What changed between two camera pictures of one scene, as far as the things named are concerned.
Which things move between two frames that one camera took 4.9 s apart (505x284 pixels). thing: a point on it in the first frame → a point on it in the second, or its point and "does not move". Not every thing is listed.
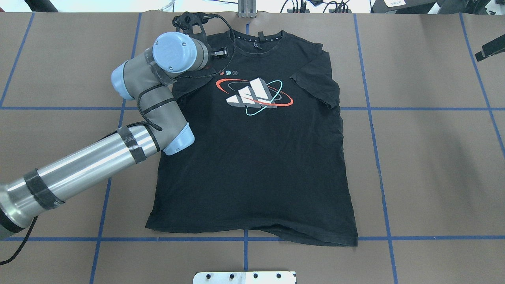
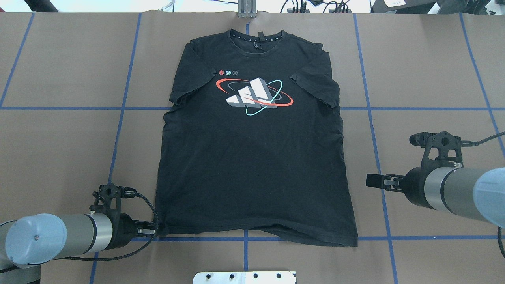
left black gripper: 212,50 → 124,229
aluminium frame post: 247,8 does not move
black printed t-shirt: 269,153 does not move
